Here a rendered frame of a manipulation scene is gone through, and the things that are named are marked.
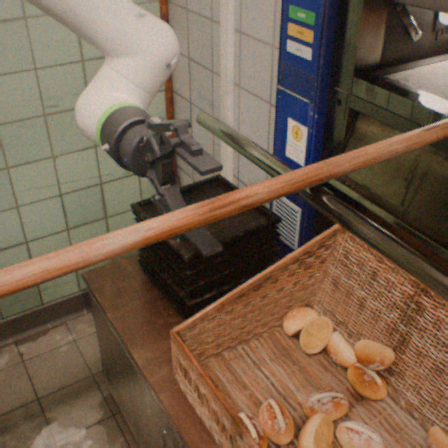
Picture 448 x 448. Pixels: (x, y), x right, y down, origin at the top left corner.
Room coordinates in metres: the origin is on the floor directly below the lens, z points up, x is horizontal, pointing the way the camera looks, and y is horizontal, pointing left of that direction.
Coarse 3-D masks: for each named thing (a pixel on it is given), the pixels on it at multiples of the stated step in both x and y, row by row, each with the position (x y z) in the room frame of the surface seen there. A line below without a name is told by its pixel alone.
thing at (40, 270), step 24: (384, 144) 0.74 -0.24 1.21; (408, 144) 0.76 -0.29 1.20; (312, 168) 0.67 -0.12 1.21; (336, 168) 0.68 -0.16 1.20; (360, 168) 0.71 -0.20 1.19; (240, 192) 0.60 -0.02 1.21; (264, 192) 0.61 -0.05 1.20; (288, 192) 0.63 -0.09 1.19; (168, 216) 0.55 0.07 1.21; (192, 216) 0.55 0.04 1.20; (216, 216) 0.57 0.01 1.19; (96, 240) 0.50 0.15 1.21; (120, 240) 0.50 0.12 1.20; (144, 240) 0.51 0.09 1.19; (24, 264) 0.45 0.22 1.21; (48, 264) 0.46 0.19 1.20; (72, 264) 0.47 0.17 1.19; (96, 264) 0.49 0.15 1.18; (0, 288) 0.43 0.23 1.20; (24, 288) 0.44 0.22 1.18
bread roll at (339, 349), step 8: (336, 336) 0.88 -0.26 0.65; (328, 344) 0.87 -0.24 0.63; (336, 344) 0.86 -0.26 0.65; (344, 344) 0.85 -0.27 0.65; (328, 352) 0.86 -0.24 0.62; (336, 352) 0.84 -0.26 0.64; (344, 352) 0.83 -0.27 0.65; (352, 352) 0.83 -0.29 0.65; (336, 360) 0.83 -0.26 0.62; (344, 360) 0.82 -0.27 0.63; (352, 360) 0.82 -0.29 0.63
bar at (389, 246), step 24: (216, 120) 0.91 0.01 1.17; (240, 144) 0.82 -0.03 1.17; (264, 168) 0.75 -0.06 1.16; (288, 168) 0.73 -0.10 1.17; (312, 192) 0.66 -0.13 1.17; (336, 216) 0.61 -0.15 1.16; (360, 216) 0.59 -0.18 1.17; (384, 240) 0.54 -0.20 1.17; (408, 264) 0.50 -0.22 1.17; (432, 264) 0.49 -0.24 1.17; (432, 288) 0.47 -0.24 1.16
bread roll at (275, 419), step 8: (272, 400) 0.71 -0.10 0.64; (264, 408) 0.69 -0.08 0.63; (272, 408) 0.68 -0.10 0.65; (280, 408) 0.68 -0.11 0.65; (264, 416) 0.68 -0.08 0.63; (272, 416) 0.67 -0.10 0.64; (280, 416) 0.67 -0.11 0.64; (288, 416) 0.67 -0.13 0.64; (264, 424) 0.66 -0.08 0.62; (272, 424) 0.65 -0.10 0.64; (280, 424) 0.65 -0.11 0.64; (288, 424) 0.65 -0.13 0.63; (272, 432) 0.64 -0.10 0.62; (280, 432) 0.64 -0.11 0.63; (288, 432) 0.64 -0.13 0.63; (272, 440) 0.64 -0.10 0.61; (280, 440) 0.63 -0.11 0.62; (288, 440) 0.63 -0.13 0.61
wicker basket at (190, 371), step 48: (336, 240) 1.04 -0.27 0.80; (240, 288) 0.90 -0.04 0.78; (288, 288) 0.97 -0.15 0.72; (336, 288) 0.99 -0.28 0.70; (384, 288) 0.90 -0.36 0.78; (192, 336) 0.84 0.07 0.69; (240, 336) 0.90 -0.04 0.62; (288, 336) 0.94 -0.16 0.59; (384, 336) 0.84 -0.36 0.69; (432, 336) 0.77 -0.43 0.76; (192, 384) 0.74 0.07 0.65; (240, 384) 0.79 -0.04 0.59; (288, 384) 0.79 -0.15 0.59; (432, 384) 0.72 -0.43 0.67; (240, 432) 0.58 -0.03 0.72; (384, 432) 0.67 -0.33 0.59
